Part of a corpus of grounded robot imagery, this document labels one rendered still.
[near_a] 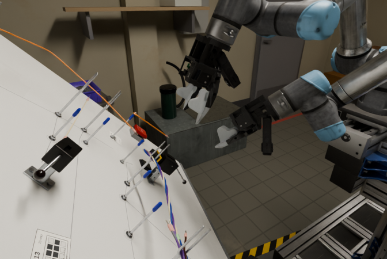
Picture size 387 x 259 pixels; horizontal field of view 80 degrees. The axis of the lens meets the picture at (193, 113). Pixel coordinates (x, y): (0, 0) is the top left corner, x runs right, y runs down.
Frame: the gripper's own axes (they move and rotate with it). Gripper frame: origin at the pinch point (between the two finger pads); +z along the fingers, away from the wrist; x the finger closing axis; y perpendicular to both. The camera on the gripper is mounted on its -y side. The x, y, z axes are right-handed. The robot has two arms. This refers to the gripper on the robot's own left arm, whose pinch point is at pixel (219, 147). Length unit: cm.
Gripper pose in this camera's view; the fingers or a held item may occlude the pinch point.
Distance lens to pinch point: 75.0
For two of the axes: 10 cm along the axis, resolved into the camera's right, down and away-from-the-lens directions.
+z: -7.9, 5.2, 3.2
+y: -5.1, -8.5, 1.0
